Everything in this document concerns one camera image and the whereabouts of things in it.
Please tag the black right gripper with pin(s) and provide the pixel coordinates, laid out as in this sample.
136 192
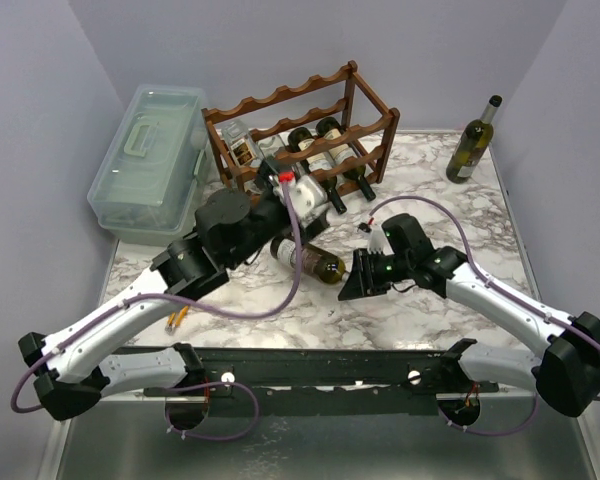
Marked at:
371 273

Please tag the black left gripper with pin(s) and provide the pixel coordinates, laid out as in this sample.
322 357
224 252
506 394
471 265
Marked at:
264 182

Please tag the green bottle silver foil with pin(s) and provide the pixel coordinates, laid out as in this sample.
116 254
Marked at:
317 263
473 143

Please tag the clear bottle black cap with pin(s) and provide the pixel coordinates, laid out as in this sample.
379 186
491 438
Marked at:
242 148

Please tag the dark green wine bottle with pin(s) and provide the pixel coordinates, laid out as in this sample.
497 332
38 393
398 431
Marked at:
330 129
300 139

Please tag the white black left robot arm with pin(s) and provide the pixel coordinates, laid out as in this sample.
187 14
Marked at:
73 369

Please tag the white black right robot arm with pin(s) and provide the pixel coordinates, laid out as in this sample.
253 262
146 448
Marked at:
563 362

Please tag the clear glass wine bottle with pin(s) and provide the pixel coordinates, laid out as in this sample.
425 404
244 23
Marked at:
271 146

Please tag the brown wooden wine rack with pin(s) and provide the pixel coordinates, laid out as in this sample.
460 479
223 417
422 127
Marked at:
369 129

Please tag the translucent green plastic toolbox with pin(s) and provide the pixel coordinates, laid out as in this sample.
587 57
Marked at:
153 174

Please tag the yellow utility knife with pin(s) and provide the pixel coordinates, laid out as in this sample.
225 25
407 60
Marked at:
175 320

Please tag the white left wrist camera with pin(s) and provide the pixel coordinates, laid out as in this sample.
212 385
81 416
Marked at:
307 198

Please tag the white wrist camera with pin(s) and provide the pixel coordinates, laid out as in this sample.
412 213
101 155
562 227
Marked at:
376 239
307 198

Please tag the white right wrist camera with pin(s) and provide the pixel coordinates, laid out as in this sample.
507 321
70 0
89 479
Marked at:
376 239

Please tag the black metal base rail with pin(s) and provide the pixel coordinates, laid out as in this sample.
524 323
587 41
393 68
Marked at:
311 382

